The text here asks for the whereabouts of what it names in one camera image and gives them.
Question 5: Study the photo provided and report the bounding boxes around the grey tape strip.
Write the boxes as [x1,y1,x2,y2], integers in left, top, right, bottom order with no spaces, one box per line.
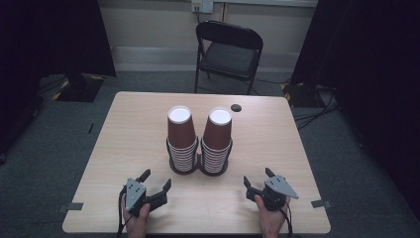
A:
[310,198,333,210]
[56,201,85,214]

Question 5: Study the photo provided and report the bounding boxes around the dark curtain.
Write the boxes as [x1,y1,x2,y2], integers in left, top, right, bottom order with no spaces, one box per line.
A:
[289,0,420,212]
[0,0,118,157]

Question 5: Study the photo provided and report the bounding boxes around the stack of brown paper cups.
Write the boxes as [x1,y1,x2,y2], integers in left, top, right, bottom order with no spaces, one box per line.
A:
[200,106,234,176]
[165,104,200,175]

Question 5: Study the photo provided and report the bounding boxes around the person's left hand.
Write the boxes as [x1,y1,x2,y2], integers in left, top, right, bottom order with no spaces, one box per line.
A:
[120,194,153,238]

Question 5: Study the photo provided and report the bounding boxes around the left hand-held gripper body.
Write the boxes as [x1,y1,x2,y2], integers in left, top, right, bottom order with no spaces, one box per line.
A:
[123,178,168,218]

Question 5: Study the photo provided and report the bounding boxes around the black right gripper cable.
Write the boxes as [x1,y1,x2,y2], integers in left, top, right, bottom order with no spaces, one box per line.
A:
[278,200,295,238]

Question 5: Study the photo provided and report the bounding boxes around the black folding chair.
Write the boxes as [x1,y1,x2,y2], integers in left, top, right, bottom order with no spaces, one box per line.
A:
[193,20,264,96]

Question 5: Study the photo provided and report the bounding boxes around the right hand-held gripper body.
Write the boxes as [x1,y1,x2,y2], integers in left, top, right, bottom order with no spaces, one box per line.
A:
[246,174,300,212]

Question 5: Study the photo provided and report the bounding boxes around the black floor cables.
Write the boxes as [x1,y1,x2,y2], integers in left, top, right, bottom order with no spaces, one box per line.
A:
[292,83,342,131]

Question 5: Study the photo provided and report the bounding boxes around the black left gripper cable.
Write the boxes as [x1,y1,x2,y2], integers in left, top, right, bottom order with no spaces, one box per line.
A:
[115,185,129,238]

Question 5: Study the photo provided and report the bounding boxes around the white wall outlet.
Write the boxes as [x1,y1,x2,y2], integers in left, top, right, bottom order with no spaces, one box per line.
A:
[190,0,215,15]

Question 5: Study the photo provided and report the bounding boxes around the black stand base striped tape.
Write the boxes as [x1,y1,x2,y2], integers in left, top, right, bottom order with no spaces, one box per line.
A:
[279,81,319,109]
[52,73,107,103]

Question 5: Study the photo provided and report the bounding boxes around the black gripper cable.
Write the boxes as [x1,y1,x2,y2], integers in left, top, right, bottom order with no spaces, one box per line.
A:
[278,200,295,238]
[115,185,129,238]

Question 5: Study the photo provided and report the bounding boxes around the person's right hand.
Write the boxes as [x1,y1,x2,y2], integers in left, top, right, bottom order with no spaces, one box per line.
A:
[254,193,292,238]

